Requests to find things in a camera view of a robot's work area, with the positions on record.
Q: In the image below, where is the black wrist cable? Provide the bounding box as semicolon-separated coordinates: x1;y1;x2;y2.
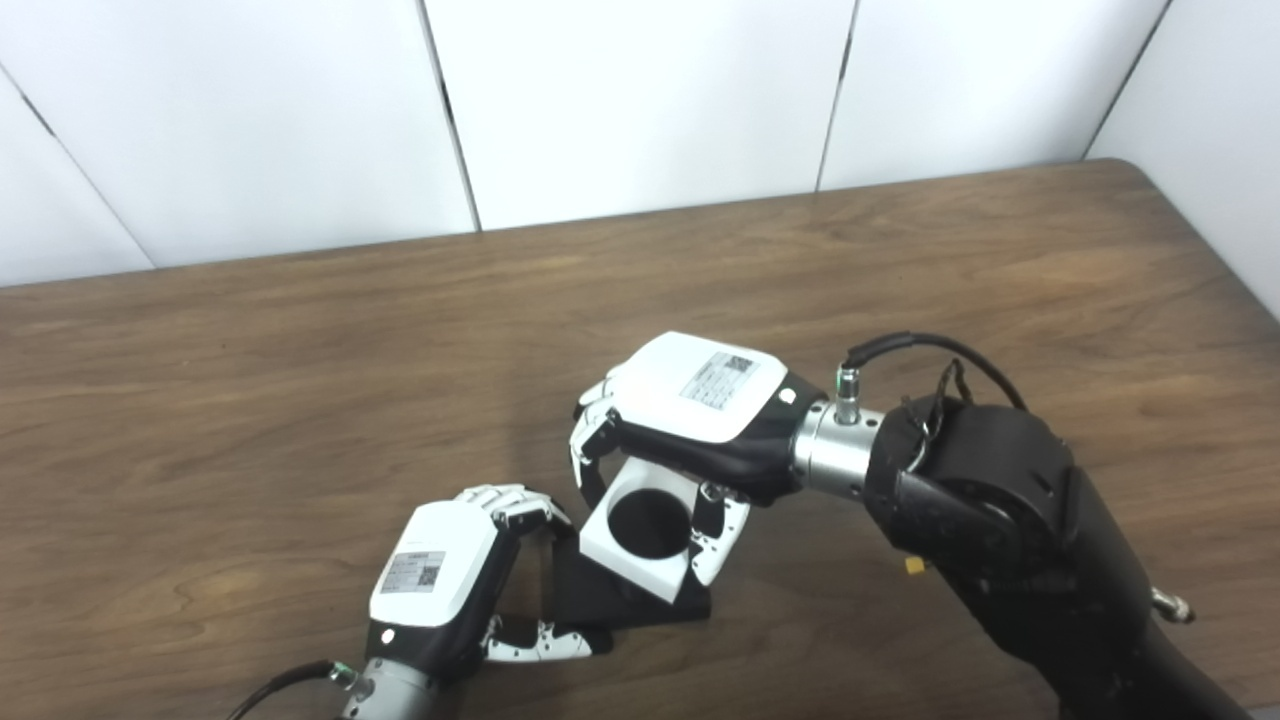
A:
225;660;361;720
838;332;1031;426

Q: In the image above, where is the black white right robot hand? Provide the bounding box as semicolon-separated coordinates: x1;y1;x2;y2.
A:
570;331;829;588

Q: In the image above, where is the white square piece with hole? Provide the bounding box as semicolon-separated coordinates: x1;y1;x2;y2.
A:
579;458;701;605

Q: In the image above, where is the black peg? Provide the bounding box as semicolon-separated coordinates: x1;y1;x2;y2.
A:
555;540;713;633

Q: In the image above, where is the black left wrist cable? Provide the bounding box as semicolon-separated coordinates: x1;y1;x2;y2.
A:
225;660;361;720

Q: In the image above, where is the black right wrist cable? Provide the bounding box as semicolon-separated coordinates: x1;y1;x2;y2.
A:
838;332;1031;426

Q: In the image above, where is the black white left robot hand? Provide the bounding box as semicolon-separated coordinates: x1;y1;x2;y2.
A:
365;485;613;691

